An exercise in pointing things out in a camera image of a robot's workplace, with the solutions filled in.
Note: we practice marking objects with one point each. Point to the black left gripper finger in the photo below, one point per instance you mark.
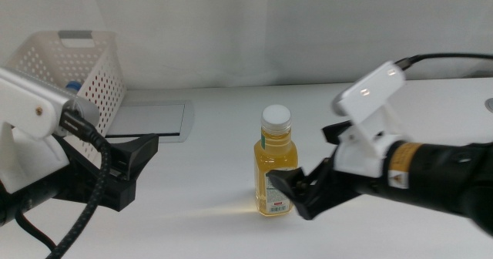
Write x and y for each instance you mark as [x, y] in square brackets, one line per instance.
[141, 151]

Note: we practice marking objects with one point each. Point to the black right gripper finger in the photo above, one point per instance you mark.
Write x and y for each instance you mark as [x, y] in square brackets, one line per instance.
[334, 132]
[296, 189]

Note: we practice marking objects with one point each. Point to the yellow juice bottle white cap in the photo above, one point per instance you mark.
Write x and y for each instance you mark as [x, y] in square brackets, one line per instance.
[275, 155]

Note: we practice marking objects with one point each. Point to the clear water bottle blue cap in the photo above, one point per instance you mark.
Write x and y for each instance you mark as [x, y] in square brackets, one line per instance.
[73, 85]

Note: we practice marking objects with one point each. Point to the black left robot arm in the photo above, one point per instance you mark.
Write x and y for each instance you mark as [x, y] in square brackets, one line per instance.
[23, 203]

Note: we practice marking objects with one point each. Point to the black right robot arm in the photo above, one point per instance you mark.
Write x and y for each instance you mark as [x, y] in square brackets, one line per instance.
[443, 174]

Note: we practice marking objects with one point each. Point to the white fabric backdrop curtain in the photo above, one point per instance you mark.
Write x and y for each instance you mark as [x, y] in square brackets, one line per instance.
[269, 31]

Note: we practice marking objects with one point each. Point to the white perforated plastic basket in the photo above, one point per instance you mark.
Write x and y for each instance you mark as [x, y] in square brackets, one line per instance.
[50, 58]

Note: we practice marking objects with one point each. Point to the grey round table grommet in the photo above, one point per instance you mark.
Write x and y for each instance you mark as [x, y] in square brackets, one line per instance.
[490, 105]

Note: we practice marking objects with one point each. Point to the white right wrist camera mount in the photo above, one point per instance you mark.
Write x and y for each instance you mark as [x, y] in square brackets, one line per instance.
[366, 97]

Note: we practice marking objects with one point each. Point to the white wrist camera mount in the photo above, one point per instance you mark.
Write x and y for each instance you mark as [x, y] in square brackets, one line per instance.
[366, 97]
[23, 108]

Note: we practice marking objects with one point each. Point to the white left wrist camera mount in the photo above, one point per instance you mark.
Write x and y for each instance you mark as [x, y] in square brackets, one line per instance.
[23, 108]

